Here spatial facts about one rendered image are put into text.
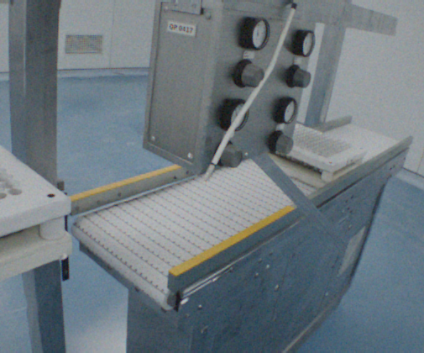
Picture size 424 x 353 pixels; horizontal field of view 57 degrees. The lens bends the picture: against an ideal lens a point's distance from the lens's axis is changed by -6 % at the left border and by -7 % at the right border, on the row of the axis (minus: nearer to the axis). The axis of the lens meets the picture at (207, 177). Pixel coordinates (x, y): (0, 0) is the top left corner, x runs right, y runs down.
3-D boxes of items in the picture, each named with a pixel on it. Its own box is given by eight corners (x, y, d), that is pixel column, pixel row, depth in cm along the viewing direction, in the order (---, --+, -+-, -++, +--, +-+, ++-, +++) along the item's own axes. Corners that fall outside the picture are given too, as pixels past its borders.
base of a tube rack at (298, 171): (326, 192, 102) (328, 183, 101) (248, 158, 116) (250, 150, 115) (361, 171, 120) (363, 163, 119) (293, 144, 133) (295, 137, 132)
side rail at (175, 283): (174, 293, 60) (175, 276, 59) (165, 287, 61) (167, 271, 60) (410, 144, 156) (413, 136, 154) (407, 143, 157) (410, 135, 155)
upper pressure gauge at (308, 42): (300, 57, 54) (305, 29, 52) (291, 55, 55) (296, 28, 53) (312, 57, 57) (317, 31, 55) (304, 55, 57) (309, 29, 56)
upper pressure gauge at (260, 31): (249, 50, 45) (254, 17, 43) (239, 48, 45) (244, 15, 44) (267, 50, 47) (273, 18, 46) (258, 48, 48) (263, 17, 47)
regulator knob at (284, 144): (281, 160, 58) (287, 130, 56) (266, 153, 59) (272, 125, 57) (293, 155, 60) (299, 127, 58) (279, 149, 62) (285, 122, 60)
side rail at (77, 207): (71, 216, 75) (71, 201, 74) (67, 213, 76) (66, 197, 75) (351, 123, 171) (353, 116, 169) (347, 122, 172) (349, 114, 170)
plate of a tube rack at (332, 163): (331, 173, 100) (333, 165, 99) (252, 141, 114) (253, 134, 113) (366, 155, 117) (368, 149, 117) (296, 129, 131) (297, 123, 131)
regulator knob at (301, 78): (299, 92, 55) (306, 60, 53) (284, 88, 56) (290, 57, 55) (310, 91, 57) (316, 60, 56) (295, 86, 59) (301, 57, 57)
